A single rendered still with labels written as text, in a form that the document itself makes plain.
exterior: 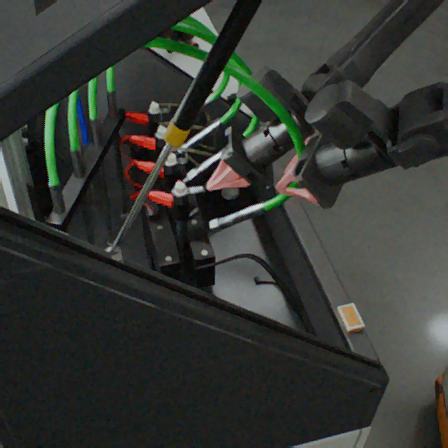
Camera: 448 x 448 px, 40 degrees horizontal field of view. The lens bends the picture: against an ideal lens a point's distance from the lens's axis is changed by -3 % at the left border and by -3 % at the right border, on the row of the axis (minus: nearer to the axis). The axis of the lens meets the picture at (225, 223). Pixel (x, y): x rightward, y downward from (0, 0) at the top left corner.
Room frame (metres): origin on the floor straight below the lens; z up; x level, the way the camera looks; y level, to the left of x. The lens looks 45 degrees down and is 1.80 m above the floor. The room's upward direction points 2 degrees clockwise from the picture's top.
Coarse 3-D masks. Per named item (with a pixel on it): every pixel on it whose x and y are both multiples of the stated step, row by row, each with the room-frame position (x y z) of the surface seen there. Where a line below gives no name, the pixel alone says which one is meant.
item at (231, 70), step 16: (160, 48) 0.70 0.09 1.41; (176, 48) 0.69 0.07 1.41; (192, 48) 0.70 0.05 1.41; (240, 80) 0.69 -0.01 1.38; (256, 80) 0.69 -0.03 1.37; (272, 96) 0.69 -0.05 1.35; (48, 112) 0.71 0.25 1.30; (48, 128) 0.71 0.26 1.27; (288, 128) 0.68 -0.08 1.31; (48, 144) 0.71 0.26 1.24; (304, 144) 0.68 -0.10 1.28; (48, 160) 0.71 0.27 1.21; (272, 208) 0.68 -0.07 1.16
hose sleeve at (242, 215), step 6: (258, 204) 0.69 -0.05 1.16; (240, 210) 0.69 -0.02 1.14; (246, 210) 0.69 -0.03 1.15; (252, 210) 0.68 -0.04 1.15; (258, 210) 0.68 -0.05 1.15; (264, 210) 0.68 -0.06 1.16; (228, 216) 0.69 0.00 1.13; (234, 216) 0.69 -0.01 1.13; (240, 216) 0.68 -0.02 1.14; (246, 216) 0.68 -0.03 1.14; (252, 216) 0.68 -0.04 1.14; (222, 222) 0.69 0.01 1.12; (228, 222) 0.69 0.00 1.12; (234, 222) 0.68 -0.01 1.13
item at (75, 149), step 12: (180, 24) 0.86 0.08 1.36; (204, 36) 0.87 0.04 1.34; (240, 60) 0.88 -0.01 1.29; (252, 72) 0.89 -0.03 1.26; (72, 96) 0.81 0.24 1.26; (72, 108) 0.80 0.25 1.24; (72, 120) 0.80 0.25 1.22; (252, 120) 0.90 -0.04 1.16; (72, 132) 0.80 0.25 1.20; (252, 132) 0.89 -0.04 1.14; (72, 144) 0.80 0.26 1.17; (72, 156) 0.80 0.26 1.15; (216, 156) 0.88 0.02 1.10; (204, 168) 0.87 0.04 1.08; (192, 180) 0.86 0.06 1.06
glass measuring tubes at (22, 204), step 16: (0, 144) 0.72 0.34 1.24; (16, 144) 0.73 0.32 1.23; (0, 160) 0.71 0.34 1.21; (16, 160) 0.72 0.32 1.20; (0, 176) 0.71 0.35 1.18; (16, 176) 0.72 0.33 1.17; (16, 192) 0.72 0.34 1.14; (32, 192) 0.80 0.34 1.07; (16, 208) 0.71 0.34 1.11; (32, 208) 0.76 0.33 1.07
